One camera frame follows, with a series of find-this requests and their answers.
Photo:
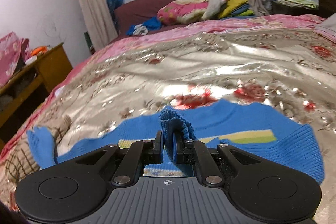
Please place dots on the yellow folded cloth stack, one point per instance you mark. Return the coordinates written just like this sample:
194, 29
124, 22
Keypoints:
234, 8

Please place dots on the beige checked knit garment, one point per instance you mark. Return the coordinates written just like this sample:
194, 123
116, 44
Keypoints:
20, 162

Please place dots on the green folded cloth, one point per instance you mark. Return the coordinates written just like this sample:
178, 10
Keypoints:
299, 3

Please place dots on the floral satin bedspread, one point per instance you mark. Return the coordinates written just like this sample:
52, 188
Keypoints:
275, 60

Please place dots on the blue clothes on sofa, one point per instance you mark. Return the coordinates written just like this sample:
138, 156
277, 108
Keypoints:
144, 28

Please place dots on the orange item on desk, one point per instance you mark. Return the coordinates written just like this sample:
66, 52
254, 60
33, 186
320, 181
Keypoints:
39, 50

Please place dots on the blue striped knit sweater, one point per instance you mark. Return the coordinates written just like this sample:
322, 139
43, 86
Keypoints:
256, 128

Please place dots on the floral pillow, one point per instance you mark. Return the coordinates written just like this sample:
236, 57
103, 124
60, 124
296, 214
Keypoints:
327, 29

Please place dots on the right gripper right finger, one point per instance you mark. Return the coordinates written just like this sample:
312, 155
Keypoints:
194, 154

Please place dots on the wooden desk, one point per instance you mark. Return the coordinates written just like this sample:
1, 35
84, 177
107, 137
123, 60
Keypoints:
29, 87

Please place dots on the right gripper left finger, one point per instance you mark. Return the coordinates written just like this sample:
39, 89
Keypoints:
134, 159

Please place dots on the pink floral bag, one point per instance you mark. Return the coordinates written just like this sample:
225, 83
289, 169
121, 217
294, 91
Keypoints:
13, 48

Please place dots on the blue plastic bag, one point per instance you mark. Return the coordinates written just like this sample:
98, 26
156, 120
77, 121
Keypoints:
113, 5

